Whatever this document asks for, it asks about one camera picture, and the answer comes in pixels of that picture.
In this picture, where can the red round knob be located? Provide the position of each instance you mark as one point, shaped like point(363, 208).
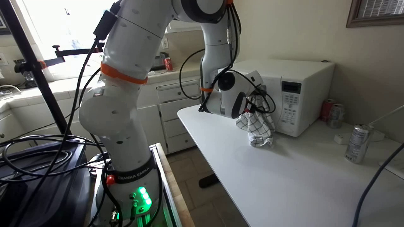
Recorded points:
point(110, 179)

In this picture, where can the white wall outlet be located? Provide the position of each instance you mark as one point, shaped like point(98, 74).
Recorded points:
point(165, 42)

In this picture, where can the grey and red can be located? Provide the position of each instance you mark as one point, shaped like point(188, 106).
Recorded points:
point(337, 116)

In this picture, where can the black tripod pole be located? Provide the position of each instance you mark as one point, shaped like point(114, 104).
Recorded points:
point(33, 69)

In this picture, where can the black table foot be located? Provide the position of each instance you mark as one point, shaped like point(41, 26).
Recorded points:
point(209, 180)

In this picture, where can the red drink can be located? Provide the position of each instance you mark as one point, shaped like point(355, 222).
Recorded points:
point(326, 109)

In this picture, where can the small dark wall frame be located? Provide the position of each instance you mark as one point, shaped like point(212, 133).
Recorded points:
point(3, 25)

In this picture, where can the white drawer cabinet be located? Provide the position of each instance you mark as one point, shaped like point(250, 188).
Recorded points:
point(177, 108)

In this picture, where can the white microwave oven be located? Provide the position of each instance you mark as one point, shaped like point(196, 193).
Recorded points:
point(303, 75)

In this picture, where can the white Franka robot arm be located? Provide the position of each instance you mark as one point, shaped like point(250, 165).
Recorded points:
point(114, 113)

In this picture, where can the silver drink can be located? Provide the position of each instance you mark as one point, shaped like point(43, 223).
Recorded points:
point(358, 145)

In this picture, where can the black equipment case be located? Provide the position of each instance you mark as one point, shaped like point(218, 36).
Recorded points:
point(42, 196)

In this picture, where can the black countertop appliance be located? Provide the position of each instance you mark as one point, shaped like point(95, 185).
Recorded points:
point(159, 63)

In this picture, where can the wood edged robot cart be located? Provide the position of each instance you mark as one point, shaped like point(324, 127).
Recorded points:
point(172, 193)

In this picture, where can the small red cup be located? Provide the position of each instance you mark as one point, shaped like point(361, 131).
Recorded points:
point(168, 63)

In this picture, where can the brown framed wall picture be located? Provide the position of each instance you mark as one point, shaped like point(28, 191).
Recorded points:
point(379, 7)

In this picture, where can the white checked towel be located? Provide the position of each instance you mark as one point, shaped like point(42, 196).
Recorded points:
point(259, 126)

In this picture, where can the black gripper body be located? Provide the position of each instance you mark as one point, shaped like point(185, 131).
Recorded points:
point(250, 102)

